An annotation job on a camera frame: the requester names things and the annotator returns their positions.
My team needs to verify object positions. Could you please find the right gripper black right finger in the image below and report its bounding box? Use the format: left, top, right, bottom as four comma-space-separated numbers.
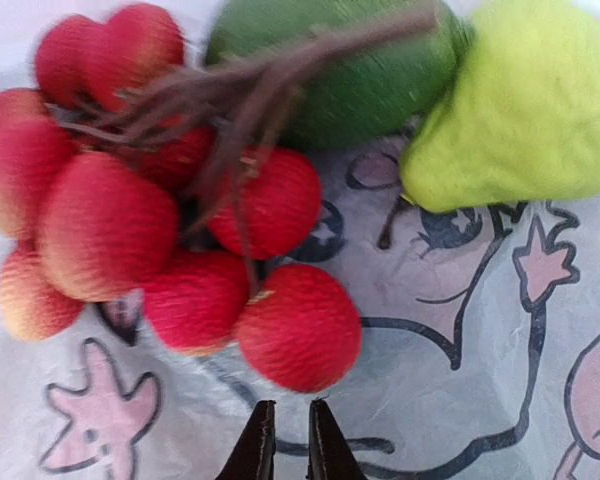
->
307, 399, 367, 480

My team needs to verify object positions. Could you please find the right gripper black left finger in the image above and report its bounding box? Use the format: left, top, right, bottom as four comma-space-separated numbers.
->
216, 400, 276, 480

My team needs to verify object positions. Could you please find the light blue plastic bag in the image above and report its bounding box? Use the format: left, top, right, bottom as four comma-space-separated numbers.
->
0, 0, 600, 480

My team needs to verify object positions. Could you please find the dark green avocado in bag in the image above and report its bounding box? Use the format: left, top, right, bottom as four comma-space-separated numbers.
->
205, 0, 474, 151

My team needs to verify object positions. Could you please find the yellow-green pear in bag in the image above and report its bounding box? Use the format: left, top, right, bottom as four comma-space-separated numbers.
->
399, 1, 600, 213

